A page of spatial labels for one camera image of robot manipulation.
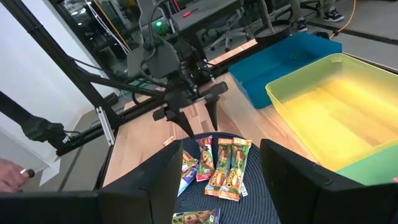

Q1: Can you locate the pink pen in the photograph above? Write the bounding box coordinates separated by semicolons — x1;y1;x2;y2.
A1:
182;7;200;19

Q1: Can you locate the blue plastic bin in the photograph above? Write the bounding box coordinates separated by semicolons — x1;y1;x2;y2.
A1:
228;32;343;110

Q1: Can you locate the person's hand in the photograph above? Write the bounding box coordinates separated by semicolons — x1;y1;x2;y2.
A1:
0;157;35;194

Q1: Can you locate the blue label granola bar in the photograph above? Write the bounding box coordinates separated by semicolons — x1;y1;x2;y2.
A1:
171;208;221;224
177;164;200;197

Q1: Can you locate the grey side desk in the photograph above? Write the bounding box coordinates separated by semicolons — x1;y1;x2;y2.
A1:
170;0;249;34

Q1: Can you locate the white office chair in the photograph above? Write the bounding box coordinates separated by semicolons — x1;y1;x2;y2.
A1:
203;9;249;54

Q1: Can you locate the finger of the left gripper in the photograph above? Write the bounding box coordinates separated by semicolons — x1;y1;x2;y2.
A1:
203;81;229;132
152;107;195;138

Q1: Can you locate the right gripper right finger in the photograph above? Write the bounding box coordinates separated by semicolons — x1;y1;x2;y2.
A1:
259;138;398;224

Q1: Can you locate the red label granola bar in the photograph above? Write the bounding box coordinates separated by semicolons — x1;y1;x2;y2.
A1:
195;135;216;182

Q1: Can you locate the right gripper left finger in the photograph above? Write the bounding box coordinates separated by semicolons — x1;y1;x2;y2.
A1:
0;139;183;224

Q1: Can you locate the black plant pot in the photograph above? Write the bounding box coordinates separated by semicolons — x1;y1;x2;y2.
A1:
254;19;294;48

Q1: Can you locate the person's shoe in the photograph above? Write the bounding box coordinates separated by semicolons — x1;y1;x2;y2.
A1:
295;17;309;34
323;6;346;23

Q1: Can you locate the green translucent plastic bin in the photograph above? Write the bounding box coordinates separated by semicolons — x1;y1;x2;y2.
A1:
336;143;398;187

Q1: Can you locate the yellow extension cord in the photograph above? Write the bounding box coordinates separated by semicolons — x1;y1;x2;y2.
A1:
328;0;357;40

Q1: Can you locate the yellow plastic bin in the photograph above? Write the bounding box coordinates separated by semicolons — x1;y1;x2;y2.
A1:
265;52;398;172

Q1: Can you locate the round dark blue woven mat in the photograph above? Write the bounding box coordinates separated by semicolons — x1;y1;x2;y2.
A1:
174;132;282;224

